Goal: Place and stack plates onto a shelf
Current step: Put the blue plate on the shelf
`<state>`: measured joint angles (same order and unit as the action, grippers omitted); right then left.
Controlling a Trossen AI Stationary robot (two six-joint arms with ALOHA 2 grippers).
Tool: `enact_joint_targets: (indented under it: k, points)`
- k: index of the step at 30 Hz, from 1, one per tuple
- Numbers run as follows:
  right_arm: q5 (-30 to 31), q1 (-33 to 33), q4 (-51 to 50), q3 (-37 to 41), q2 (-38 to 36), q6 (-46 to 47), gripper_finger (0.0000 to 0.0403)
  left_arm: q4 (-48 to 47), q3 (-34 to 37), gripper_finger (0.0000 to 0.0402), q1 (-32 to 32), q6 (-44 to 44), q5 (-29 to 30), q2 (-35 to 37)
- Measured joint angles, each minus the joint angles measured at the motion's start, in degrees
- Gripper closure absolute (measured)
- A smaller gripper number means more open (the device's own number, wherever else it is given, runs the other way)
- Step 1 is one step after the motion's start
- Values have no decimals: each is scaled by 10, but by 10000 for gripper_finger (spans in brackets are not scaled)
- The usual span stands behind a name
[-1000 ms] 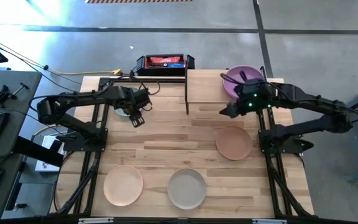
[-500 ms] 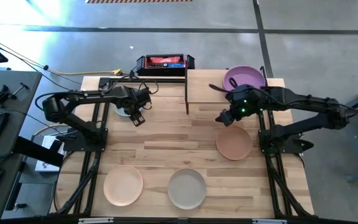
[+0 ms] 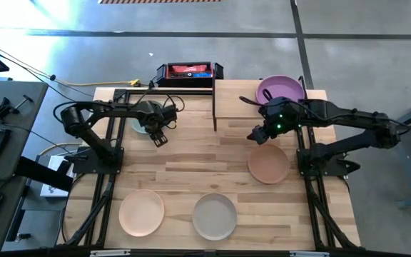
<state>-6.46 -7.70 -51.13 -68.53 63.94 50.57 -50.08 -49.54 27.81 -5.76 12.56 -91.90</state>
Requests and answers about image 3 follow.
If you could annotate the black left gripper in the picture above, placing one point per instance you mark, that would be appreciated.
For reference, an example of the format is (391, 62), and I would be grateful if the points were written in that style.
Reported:
(155, 114)

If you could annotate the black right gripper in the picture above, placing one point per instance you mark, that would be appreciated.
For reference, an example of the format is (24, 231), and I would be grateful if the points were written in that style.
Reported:
(282, 114)

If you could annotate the pale green plate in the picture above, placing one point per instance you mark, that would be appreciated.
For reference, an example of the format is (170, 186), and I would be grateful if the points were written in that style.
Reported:
(137, 126)

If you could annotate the terracotta brown plate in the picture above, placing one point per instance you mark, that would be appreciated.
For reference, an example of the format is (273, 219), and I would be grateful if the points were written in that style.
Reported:
(268, 164)

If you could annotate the magenta plate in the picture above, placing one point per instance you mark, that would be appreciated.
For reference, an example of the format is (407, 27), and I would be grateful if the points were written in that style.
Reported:
(284, 87)

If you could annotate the peach plate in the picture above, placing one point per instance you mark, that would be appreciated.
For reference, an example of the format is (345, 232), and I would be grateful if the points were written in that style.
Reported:
(141, 213)

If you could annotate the grey beige plate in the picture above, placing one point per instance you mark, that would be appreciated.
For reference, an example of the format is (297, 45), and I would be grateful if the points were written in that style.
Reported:
(214, 216)

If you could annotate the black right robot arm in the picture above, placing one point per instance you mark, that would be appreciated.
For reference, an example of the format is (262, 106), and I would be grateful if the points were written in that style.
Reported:
(348, 142)

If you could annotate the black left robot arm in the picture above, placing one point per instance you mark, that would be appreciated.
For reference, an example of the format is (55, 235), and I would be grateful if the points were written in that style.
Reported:
(95, 142)

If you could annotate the black and red power station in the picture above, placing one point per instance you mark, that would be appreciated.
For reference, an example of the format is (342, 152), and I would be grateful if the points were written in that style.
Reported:
(189, 73)

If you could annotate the white box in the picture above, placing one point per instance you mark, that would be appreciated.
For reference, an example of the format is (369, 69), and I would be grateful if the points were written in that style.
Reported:
(54, 182)

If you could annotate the black bar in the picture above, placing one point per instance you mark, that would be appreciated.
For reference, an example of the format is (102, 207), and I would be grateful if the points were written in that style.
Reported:
(41, 173)

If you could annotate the black metal rig frame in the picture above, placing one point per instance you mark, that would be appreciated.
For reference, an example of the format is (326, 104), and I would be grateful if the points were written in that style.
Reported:
(191, 91)

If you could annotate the silver metal bracket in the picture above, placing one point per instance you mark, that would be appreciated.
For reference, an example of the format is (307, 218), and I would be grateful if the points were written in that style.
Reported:
(309, 253)
(110, 253)

